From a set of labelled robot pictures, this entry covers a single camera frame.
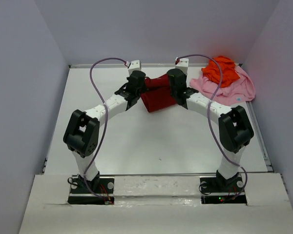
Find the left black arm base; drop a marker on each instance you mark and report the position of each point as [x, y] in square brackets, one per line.
[79, 194]

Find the dark red t shirt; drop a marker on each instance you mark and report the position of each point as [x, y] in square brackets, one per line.
[157, 95]

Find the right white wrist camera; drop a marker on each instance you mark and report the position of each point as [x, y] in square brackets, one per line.
[182, 64]

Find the pink t shirt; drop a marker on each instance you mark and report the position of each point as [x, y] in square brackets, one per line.
[241, 90]

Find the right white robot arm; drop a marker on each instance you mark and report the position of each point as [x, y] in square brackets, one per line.
[230, 127]

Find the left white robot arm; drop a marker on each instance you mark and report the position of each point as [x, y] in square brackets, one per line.
[82, 133]

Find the metal rail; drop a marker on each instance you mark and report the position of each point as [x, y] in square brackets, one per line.
[260, 138]
[175, 174]

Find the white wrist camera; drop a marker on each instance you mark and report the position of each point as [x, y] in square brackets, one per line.
[182, 64]
[132, 66]

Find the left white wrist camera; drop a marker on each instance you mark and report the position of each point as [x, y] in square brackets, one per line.
[132, 66]

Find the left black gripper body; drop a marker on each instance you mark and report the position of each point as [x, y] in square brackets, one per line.
[141, 86]

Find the front metal rail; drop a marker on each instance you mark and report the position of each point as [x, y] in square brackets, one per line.
[175, 174]

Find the right side metal rail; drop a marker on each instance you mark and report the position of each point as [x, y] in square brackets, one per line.
[260, 138]

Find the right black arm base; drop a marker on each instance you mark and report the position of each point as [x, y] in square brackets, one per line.
[211, 193]

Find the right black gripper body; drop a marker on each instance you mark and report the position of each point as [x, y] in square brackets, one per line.
[172, 87]

